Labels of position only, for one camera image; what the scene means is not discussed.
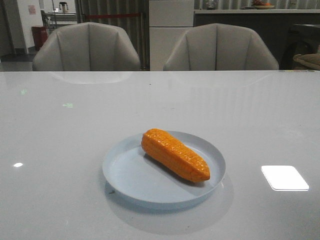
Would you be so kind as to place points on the metal shelf cart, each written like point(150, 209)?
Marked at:
point(54, 20)

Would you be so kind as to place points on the grey upholstered chair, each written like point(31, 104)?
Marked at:
point(85, 47)
point(220, 47)

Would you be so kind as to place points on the right grey upholstered chair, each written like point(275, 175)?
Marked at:
point(220, 47)

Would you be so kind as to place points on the barrier post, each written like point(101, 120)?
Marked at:
point(143, 41)

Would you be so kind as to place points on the beige cushion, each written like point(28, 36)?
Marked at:
point(307, 61)

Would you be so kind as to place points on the orange corn cob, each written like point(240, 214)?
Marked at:
point(176, 156)

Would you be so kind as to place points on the left grey upholstered chair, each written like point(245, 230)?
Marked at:
point(85, 47)

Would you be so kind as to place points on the light blue round plate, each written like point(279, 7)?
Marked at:
point(141, 180)

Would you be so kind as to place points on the white cabinet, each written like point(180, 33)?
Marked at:
point(168, 19)

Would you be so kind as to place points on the fruit bowl on counter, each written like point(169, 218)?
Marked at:
point(261, 5)

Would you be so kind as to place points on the red barrier belt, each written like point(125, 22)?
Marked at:
point(111, 16)

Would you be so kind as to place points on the red trash bin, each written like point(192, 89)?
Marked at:
point(40, 36)

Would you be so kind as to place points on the pink wall notice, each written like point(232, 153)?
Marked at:
point(31, 9)

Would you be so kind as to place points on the dark grey counter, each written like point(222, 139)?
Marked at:
point(286, 32)

